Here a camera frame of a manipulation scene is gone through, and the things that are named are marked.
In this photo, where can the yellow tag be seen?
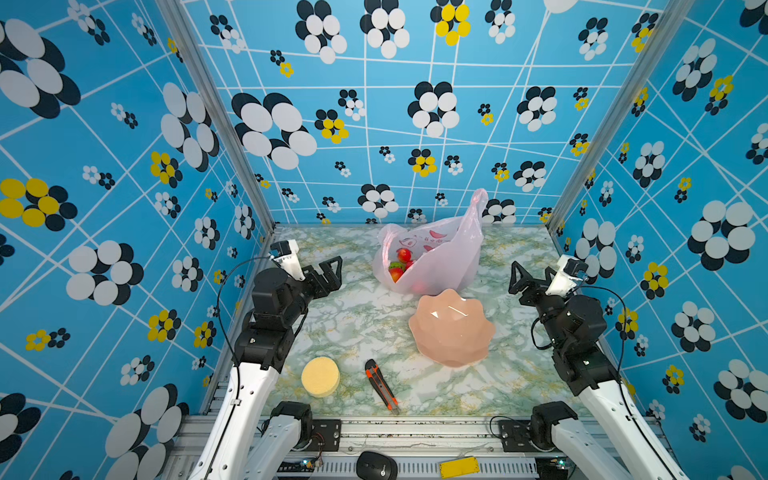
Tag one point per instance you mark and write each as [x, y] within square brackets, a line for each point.
[459, 467]

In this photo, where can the pink fruit plate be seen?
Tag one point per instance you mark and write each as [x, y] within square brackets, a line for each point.
[451, 330]

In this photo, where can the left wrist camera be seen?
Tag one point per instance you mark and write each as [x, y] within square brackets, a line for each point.
[285, 254]

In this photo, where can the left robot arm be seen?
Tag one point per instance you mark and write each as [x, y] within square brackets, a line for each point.
[281, 296]

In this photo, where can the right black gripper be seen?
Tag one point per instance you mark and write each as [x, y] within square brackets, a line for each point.
[539, 289]

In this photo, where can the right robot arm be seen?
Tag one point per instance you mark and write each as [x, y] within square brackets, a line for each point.
[573, 323]

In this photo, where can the orange black utility knife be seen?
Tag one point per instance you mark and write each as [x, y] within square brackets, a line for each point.
[381, 387]

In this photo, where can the pink plastic bag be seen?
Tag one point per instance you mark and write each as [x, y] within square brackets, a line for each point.
[445, 253]

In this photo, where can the black computer mouse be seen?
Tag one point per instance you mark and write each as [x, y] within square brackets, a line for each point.
[372, 465]

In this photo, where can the red orange mango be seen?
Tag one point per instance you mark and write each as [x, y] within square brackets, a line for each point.
[396, 274]

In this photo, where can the aluminium front rail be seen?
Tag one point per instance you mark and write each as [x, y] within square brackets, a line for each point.
[417, 444]

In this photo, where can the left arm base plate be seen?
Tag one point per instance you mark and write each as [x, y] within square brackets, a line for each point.
[312, 435]

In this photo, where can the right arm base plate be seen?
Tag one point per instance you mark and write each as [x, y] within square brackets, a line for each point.
[526, 436]

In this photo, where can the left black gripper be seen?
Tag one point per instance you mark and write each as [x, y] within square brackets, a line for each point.
[331, 283]

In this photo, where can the yellow round sponge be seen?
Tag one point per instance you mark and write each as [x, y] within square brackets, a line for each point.
[320, 377]

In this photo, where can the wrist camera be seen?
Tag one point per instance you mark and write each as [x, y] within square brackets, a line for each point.
[285, 254]
[569, 275]

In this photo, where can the red strawberry fruit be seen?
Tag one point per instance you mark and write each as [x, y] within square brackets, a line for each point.
[404, 256]

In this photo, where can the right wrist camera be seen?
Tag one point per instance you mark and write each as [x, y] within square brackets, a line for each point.
[569, 275]

